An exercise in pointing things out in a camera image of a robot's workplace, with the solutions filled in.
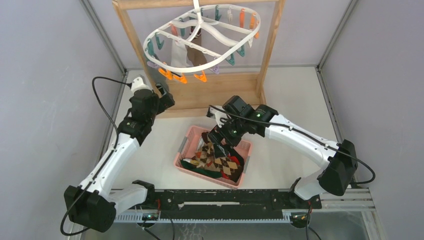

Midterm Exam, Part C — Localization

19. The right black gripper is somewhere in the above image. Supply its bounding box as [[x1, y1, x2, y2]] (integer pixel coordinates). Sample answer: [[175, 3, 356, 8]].
[[207, 114, 247, 158]]

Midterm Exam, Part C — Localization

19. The black sock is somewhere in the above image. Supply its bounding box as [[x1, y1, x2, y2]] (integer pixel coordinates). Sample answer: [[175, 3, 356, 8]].
[[230, 149, 245, 183]]

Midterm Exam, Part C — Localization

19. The dark brown argyle sock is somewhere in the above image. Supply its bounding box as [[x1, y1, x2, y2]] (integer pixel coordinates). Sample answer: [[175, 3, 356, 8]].
[[200, 131, 242, 180]]

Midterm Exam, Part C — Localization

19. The pink plastic basket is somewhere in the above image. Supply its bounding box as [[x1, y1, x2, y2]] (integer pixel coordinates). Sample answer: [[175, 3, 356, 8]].
[[173, 125, 253, 190]]

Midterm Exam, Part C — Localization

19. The dark green sock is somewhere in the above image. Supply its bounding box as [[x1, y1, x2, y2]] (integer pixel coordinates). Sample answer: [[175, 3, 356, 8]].
[[180, 158, 222, 179]]

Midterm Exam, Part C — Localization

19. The white round clip hanger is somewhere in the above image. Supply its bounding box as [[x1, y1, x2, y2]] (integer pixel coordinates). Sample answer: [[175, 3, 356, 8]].
[[143, 0, 262, 84]]

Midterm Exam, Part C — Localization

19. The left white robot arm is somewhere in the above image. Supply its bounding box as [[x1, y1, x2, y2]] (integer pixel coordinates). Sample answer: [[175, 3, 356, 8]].
[[63, 82, 175, 233]]

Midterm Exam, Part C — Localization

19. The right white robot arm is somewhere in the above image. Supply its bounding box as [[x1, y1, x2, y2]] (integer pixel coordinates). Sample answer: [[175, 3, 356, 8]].
[[207, 95, 358, 208]]

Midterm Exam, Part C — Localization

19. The white grey sock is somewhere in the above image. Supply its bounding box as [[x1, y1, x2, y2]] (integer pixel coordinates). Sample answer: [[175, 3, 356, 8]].
[[170, 40, 190, 68]]

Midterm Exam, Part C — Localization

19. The taupe striped cuff sock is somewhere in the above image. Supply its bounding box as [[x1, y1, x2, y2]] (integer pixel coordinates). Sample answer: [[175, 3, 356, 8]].
[[186, 31, 207, 67]]

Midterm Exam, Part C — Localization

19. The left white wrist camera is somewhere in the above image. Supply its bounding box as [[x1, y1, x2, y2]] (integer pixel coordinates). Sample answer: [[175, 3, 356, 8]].
[[130, 75, 153, 94]]

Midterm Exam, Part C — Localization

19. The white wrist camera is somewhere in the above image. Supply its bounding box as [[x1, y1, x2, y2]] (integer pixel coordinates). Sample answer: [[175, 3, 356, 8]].
[[130, 75, 153, 94], [206, 105, 232, 128]]

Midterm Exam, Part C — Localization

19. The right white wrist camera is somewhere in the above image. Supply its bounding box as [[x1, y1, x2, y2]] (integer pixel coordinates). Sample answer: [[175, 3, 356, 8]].
[[206, 105, 232, 128]]

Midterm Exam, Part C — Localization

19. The wooden hanger stand frame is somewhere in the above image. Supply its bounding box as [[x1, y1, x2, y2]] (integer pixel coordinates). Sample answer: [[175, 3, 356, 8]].
[[112, 0, 285, 118]]

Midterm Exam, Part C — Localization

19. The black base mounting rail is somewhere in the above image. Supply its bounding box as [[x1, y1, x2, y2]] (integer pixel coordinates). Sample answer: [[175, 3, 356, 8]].
[[132, 189, 322, 219]]

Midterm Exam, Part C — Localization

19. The white slotted cable duct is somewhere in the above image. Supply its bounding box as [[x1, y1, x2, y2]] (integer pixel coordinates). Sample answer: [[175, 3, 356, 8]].
[[112, 211, 292, 224]]

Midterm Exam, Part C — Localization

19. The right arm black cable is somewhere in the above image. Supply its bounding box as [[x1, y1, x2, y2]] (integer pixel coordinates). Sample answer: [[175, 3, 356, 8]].
[[208, 105, 377, 186]]

